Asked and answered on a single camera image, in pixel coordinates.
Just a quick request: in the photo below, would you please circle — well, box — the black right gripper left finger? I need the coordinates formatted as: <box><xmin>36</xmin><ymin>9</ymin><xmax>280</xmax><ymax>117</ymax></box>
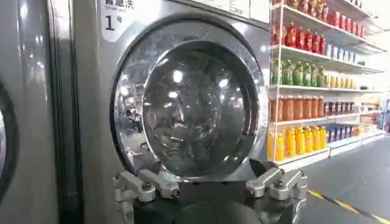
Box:
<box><xmin>112</xmin><ymin>158</ymin><xmax>180</xmax><ymax>214</ymax></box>

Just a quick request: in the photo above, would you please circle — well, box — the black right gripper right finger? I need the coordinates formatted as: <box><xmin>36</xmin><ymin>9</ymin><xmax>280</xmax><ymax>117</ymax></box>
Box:
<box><xmin>245</xmin><ymin>158</ymin><xmax>308</xmax><ymax>214</ymax></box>

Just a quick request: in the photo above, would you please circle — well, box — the yellow black floor tape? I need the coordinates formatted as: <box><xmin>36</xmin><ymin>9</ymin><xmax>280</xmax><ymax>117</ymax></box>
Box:
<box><xmin>307</xmin><ymin>189</ymin><xmax>390</xmax><ymax>224</ymax></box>

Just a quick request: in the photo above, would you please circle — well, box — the round glass dryer door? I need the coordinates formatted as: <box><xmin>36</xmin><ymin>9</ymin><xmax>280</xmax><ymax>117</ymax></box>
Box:
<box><xmin>110</xmin><ymin>18</ymin><xmax>269</xmax><ymax>183</ymax></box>

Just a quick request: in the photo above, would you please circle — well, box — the grey dryer numbered one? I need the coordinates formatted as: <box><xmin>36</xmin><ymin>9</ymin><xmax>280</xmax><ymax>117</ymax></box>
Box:
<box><xmin>71</xmin><ymin>0</ymin><xmax>275</xmax><ymax>224</ymax></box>

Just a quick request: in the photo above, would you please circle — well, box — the white shelf of drink bottles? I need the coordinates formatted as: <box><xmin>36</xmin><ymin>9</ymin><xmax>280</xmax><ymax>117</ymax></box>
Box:
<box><xmin>267</xmin><ymin>0</ymin><xmax>388</xmax><ymax>167</ymax></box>

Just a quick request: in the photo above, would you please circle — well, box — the grey dryer with dark door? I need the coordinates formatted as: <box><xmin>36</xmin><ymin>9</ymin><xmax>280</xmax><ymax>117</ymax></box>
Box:
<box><xmin>0</xmin><ymin>0</ymin><xmax>62</xmax><ymax>224</ymax></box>

